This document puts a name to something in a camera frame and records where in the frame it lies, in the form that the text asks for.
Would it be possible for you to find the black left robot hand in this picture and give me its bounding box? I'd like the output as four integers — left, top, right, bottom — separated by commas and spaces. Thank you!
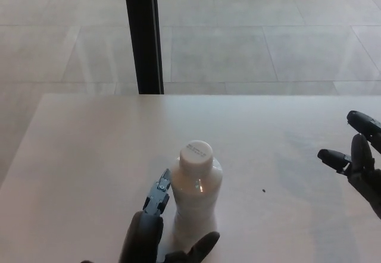
80, 167, 221, 263

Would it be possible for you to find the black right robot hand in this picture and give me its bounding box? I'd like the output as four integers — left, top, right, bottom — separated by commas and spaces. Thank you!
317, 110, 381, 219

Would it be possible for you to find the clear plastic bottle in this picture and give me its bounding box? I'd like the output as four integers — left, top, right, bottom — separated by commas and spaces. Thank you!
171, 157, 224, 248

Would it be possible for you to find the white screw bottle cap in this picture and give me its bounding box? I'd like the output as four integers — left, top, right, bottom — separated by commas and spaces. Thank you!
179, 139, 214, 175

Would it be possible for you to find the black vertical pillar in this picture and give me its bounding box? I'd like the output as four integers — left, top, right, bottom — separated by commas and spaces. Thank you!
122, 0, 165, 95

